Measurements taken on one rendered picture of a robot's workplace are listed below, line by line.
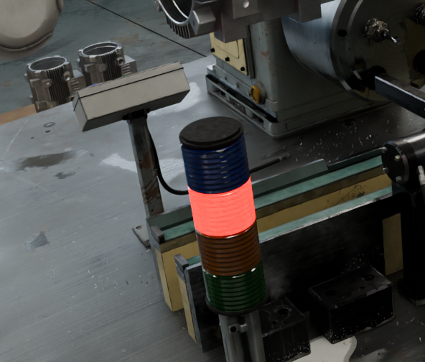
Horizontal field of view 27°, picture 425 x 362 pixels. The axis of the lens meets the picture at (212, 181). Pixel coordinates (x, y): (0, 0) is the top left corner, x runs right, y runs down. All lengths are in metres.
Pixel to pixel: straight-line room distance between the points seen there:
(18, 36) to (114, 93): 0.60
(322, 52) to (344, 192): 0.27
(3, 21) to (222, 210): 0.26
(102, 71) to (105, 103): 2.48
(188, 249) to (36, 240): 0.38
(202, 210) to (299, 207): 0.50
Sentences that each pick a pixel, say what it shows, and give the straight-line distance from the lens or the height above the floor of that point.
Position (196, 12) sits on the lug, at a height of 1.26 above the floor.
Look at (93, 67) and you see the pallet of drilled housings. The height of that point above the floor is 0.30.
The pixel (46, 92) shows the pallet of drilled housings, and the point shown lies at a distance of 3.83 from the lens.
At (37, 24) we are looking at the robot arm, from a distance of 0.79.
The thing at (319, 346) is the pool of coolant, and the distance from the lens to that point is 1.21.
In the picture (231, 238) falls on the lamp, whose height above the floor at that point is 1.12.
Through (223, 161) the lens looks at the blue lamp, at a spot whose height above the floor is 1.20.
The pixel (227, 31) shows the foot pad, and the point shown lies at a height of 1.23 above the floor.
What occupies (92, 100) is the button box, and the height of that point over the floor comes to 1.07.
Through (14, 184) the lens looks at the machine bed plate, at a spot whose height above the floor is 0.80.
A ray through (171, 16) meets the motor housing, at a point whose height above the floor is 1.24.
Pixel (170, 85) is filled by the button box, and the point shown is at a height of 1.06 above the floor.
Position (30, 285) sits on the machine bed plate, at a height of 0.80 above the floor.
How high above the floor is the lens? 1.55
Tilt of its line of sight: 27 degrees down
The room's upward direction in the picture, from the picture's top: 9 degrees counter-clockwise
